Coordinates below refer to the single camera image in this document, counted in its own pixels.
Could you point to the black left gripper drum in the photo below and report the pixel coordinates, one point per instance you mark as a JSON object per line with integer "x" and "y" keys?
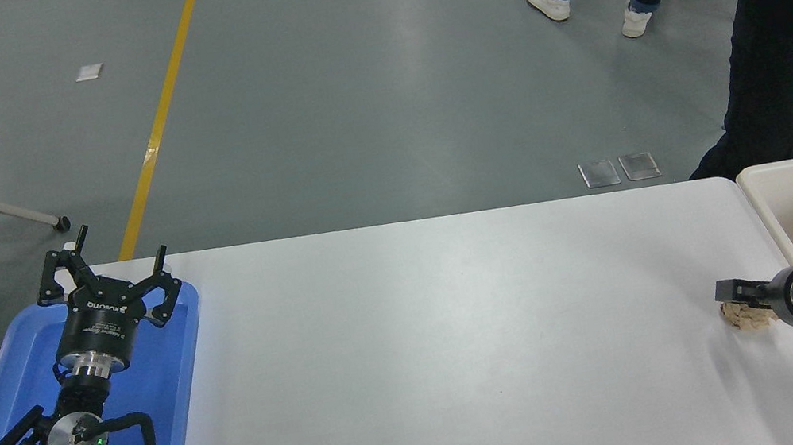
{"x": 95, "y": 325}

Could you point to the tan paper ball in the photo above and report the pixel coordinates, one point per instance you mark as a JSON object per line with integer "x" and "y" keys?
{"x": 747, "y": 317}

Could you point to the white chair leg with caster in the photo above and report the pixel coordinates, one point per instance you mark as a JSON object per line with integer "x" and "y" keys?
{"x": 20, "y": 213}

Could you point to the silver floor plate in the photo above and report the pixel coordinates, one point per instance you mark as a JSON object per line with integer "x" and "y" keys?
{"x": 599, "y": 173}
{"x": 639, "y": 166}

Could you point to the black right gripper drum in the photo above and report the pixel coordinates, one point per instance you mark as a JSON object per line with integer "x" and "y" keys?
{"x": 789, "y": 298}

